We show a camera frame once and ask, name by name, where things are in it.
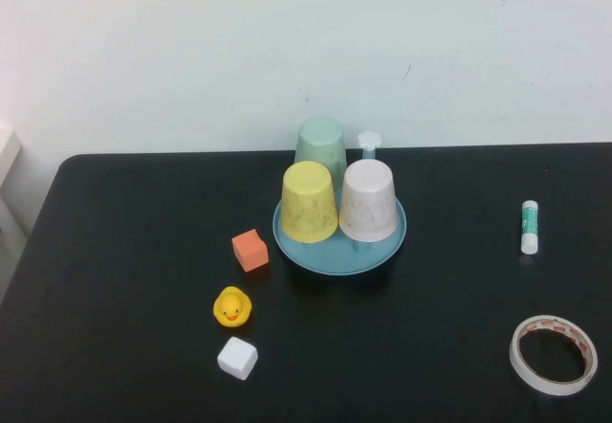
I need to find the pale green plastic cup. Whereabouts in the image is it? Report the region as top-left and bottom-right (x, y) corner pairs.
(292, 116), (348, 180)

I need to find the yellow plastic cup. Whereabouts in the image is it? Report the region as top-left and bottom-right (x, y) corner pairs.
(279, 161), (339, 244)

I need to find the pale pink plastic cup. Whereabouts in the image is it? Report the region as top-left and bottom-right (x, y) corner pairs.
(338, 160), (400, 243)

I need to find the blue cup stand with pegs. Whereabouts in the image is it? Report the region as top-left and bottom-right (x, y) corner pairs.
(272, 130), (408, 278)

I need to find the orange foam cube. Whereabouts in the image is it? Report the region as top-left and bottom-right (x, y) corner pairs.
(230, 229), (271, 274)

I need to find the yellow rubber duck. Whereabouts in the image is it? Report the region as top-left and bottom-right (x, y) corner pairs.
(212, 285), (254, 330)

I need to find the white foam cube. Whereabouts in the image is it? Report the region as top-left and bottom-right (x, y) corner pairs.
(216, 336), (259, 382)

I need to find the green and white glue stick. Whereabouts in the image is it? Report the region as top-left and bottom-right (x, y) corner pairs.
(520, 199), (543, 256)

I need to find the white double-sided tape roll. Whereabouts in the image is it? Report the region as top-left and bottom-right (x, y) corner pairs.
(508, 315), (599, 397)

